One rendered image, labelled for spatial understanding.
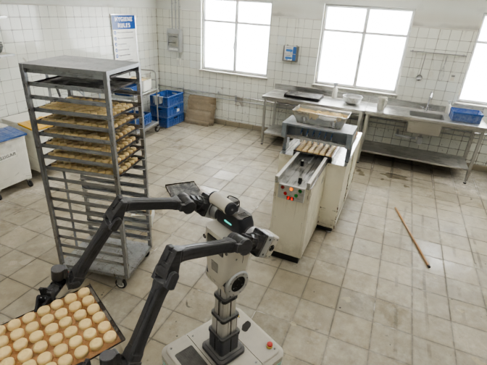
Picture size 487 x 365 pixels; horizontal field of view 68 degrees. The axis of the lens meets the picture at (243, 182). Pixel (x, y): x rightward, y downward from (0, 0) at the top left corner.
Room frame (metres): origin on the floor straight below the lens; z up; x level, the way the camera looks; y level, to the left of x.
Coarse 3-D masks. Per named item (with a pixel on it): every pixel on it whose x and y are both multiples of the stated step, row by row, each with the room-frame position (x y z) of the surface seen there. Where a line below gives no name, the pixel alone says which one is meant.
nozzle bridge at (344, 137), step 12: (288, 120) 3.76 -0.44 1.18; (288, 132) 3.73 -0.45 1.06; (300, 132) 3.69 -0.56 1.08; (312, 132) 3.64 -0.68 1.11; (324, 132) 3.59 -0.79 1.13; (336, 132) 3.47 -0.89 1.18; (348, 132) 3.48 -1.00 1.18; (288, 144) 3.86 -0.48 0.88; (336, 144) 3.49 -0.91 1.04; (348, 144) 3.42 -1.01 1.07; (348, 156) 3.51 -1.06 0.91
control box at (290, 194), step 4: (280, 184) 2.91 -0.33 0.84; (284, 184) 2.91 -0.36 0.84; (288, 184) 2.91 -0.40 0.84; (280, 188) 2.91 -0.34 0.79; (284, 188) 2.90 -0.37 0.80; (288, 188) 2.88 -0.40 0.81; (296, 188) 2.86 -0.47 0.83; (300, 188) 2.85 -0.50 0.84; (304, 188) 2.85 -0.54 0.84; (280, 192) 2.91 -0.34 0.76; (288, 192) 2.88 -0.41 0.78; (292, 192) 2.87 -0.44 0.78; (296, 192) 2.86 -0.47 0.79; (304, 192) 2.84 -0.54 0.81; (280, 196) 2.91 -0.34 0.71; (284, 196) 2.90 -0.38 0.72; (288, 196) 2.88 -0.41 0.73; (292, 196) 2.87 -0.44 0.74; (300, 196) 2.84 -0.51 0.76; (292, 200) 2.86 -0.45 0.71; (296, 200) 2.85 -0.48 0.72; (300, 200) 2.84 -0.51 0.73
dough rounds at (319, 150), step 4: (304, 140) 3.89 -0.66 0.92; (300, 144) 3.81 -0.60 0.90; (304, 144) 3.77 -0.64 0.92; (308, 144) 3.77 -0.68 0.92; (316, 144) 3.79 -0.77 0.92; (320, 144) 3.80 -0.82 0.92; (296, 148) 3.62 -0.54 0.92; (300, 148) 3.62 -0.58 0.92; (304, 148) 3.63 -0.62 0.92; (308, 148) 3.64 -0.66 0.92; (312, 148) 3.64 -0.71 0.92; (316, 148) 3.66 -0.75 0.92; (320, 148) 3.66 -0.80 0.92; (324, 148) 3.67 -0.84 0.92; (328, 148) 3.73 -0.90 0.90; (332, 148) 3.68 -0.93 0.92; (336, 148) 3.74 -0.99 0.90; (308, 152) 3.56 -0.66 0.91; (312, 152) 3.59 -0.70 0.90; (316, 152) 3.54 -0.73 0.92; (320, 152) 3.60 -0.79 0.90; (324, 152) 3.56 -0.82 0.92; (328, 152) 3.56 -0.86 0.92; (332, 152) 3.60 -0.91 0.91
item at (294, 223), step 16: (304, 160) 3.50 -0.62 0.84; (288, 176) 3.08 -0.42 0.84; (304, 176) 3.11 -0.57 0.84; (320, 176) 3.19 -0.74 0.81; (320, 192) 3.34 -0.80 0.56; (272, 208) 2.96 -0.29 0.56; (288, 208) 2.91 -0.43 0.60; (304, 208) 2.85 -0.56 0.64; (272, 224) 2.96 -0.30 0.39; (288, 224) 2.90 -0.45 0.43; (304, 224) 2.85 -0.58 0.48; (288, 240) 2.89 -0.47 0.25; (304, 240) 2.90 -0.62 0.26; (288, 256) 2.91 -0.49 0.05
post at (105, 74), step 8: (104, 72) 2.37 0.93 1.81; (104, 80) 2.37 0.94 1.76; (104, 88) 2.37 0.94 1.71; (112, 112) 2.40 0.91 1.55; (112, 120) 2.39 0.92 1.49; (112, 128) 2.38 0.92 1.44; (112, 136) 2.37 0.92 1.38; (112, 144) 2.37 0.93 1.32; (112, 152) 2.37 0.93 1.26; (112, 160) 2.38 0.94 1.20; (120, 192) 2.39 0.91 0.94; (120, 232) 2.37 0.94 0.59; (128, 272) 2.39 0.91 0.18
